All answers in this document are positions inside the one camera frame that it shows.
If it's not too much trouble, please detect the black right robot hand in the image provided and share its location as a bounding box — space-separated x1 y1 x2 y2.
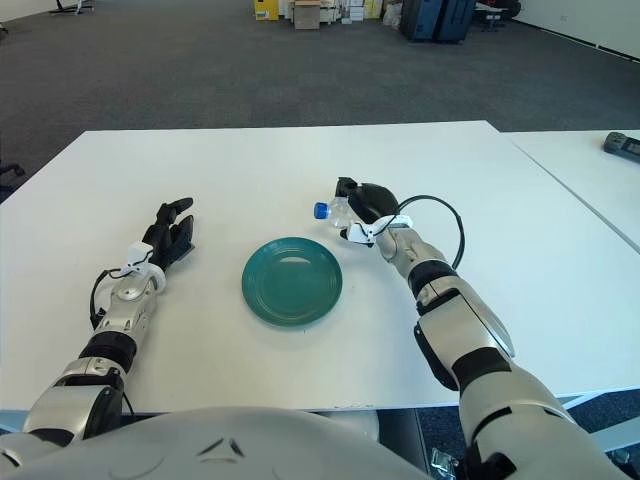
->
333 176 401 240

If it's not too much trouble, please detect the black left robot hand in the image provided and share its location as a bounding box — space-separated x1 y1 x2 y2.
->
142 197 196 274

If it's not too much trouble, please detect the clear bottle with blue cap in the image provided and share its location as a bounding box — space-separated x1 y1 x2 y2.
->
313 194 361 230

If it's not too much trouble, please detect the teal round plate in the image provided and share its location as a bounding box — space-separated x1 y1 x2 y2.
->
241 236 345 329

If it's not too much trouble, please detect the black office chair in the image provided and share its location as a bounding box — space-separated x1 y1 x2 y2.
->
0 162 26 189

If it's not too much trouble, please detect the white shelf with boxes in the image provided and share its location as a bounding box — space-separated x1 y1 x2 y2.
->
279 0 401 24

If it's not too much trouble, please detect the blue suitcase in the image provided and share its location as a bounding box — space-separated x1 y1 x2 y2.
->
434 0 476 45

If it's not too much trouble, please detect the brown cardboard box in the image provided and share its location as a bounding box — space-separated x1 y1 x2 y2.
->
293 0 321 30

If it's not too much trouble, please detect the grey robot torso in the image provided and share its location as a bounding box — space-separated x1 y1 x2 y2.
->
0 407 451 480

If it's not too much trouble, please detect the small desk with chair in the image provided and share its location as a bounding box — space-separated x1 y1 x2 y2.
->
472 0 521 32

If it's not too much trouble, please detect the white chair base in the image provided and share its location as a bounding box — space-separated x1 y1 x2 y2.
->
49 0 96 16

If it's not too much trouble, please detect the black handheld device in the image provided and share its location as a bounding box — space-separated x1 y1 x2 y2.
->
602 131 640 164

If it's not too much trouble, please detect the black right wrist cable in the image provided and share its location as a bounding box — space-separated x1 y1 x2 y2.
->
379 194 465 271

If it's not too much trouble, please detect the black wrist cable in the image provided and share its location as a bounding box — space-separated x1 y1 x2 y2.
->
89 267 139 331
379 194 465 271

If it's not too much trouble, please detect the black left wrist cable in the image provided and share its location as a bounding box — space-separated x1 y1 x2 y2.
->
89 267 139 331

